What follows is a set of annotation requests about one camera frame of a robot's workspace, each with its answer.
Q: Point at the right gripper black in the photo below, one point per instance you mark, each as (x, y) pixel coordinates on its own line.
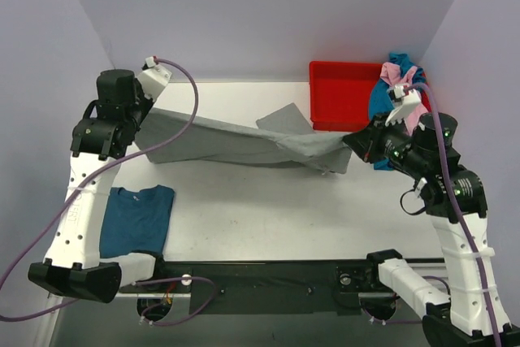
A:
(364, 145)

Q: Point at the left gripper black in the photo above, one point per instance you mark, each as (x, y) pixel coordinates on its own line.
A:
(136, 109)

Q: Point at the grey t shirt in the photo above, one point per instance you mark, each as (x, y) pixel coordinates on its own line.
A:
(281, 139)

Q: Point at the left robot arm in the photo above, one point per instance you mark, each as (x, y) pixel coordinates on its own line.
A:
(72, 266)

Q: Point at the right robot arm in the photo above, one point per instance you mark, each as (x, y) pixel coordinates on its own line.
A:
(470, 313)

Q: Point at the teal t shirt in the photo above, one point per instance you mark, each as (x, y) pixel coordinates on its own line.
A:
(401, 59)

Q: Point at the red plastic bin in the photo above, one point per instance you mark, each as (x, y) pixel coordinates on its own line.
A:
(344, 96)

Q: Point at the pink t shirt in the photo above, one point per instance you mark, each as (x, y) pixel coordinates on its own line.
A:
(393, 74)

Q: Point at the folded dark blue t shirt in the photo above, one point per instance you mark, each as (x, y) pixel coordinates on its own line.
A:
(136, 221)

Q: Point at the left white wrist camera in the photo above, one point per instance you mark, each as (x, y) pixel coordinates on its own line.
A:
(153, 78)

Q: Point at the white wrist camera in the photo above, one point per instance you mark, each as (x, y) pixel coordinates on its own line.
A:
(153, 78)
(405, 98)

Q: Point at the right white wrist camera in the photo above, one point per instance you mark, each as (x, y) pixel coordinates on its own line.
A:
(405, 98)

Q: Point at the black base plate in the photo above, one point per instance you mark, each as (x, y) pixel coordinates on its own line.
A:
(346, 287)

